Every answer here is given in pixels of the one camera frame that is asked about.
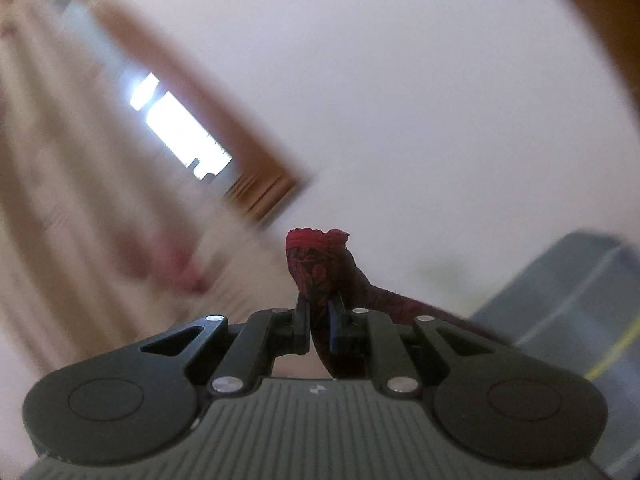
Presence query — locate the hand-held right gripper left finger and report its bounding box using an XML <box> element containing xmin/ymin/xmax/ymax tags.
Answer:
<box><xmin>135</xmin><ymin>292</ymin><xmax>313</xmax><ymax>396</ymax></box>

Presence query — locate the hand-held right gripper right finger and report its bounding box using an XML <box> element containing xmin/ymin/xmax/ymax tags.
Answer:
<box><xmin>327</xmin><ymin>292</ymin><xmax>501</xmax><ymax>396</ymax></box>

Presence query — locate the dark red patterned garment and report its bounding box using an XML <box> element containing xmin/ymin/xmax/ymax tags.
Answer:
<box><xmin>285</xmin><ymin>227</ymin><xmax>511</xmax><ymax>381</ymax></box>

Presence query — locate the grey plaid bedsheet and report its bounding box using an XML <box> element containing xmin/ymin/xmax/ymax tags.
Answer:
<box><xmin>470</xmin><ymin>230</ymin><xmax>640</xmax><ymax>480</ymax></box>

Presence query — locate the beige curtain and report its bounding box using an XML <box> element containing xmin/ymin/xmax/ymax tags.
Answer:
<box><xmin>0</xmin><ymin>0</ymin><xmax>281</xmax><ymax>361</ymax></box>

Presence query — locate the wooden door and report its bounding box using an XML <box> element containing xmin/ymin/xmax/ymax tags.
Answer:
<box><xmin>535</xmin><ymin>0</ymin><xmax>640</xmax><ymax>126</ymax></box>

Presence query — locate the wooden window frame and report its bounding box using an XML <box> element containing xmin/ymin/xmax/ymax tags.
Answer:
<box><xmin>20</xmin><ymin>0</ymin><xmax>316</xmax><ymax>231</ymax></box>

